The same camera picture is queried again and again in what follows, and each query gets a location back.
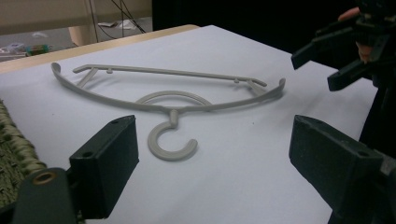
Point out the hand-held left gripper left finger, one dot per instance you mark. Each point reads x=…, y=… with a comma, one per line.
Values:
x=106, y=161

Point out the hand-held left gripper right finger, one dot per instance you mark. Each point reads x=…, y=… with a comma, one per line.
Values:
x=330, y=161

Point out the grey plastic clothes hanger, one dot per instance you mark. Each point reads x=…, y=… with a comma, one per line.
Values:
x=169, y=154

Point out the colourful plastic toys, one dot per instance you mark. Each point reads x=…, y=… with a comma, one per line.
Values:
x=37, y=49

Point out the light wooden shelf unit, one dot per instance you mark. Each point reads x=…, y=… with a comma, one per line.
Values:
x=46, y=12

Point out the white table mat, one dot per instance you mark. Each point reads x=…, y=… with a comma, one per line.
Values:
x=218, y=174

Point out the green woven basket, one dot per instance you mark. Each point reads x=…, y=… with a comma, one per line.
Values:
x=15, y=149

